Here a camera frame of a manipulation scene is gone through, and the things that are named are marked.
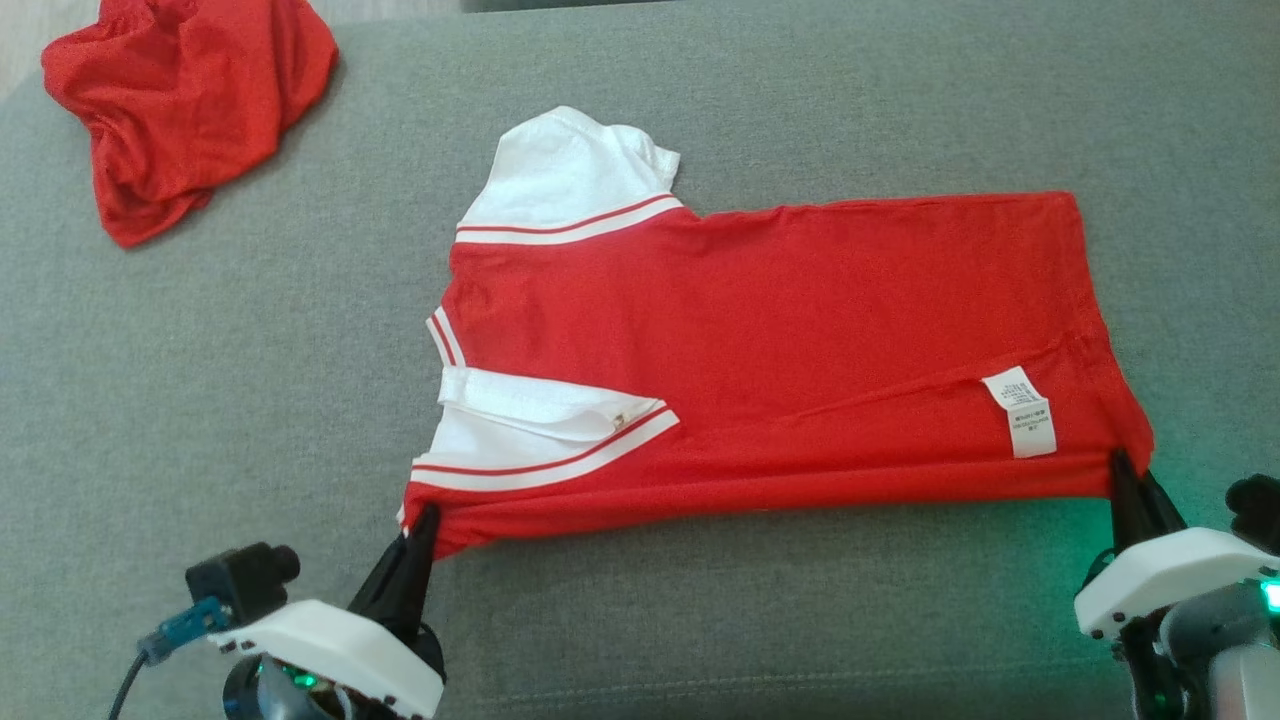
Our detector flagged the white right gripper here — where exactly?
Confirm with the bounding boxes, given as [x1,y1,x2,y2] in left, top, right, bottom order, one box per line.
[1075,450,1280,641]

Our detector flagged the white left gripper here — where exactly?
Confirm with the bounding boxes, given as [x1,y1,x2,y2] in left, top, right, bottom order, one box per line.
[205,503,447,719]

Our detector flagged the red white jersey shirt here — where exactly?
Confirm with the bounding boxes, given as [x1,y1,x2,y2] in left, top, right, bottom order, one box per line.
[397,105,1157,561]

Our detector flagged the red shorts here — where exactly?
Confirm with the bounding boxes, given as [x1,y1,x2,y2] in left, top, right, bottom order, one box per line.
[42,0,340,250]

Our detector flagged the grey sofa seat cushion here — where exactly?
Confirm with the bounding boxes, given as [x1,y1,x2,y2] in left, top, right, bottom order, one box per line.
[0,0,1280,720]

